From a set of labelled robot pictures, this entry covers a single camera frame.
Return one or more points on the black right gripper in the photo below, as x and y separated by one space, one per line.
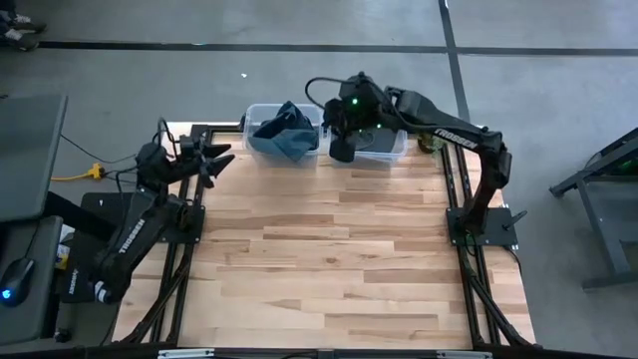
339 117

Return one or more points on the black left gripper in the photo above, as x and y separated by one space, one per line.
192 162

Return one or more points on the dark navy baseball cap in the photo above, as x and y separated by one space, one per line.
294 117

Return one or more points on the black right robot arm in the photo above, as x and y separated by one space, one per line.
458 139

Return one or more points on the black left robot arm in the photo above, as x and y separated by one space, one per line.
130 242

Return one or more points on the clear plastic container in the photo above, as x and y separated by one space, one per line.
249 112
399 155

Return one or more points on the small potted plant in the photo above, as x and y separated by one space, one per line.
431 144

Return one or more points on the black floor tape strip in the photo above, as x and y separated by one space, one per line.
249 48
456 80

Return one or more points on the yellow power plug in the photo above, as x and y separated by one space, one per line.
95 172

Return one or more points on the black box with logo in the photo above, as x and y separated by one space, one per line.
75 259

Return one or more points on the small yellow white package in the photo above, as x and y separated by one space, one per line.
62 256

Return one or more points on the grey flat panel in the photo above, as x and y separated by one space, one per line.
30 154

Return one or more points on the grey desk surface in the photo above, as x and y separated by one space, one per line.
45 299

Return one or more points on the person's shoe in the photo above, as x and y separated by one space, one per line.
17 40
27 22

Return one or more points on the black computer mouse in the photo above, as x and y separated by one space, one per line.
16 281

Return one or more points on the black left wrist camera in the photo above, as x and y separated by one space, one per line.
187 144

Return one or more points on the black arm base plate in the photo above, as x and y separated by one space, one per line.
195 232
498 234

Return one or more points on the silver metal bracket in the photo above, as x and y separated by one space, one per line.
187 353
463 355

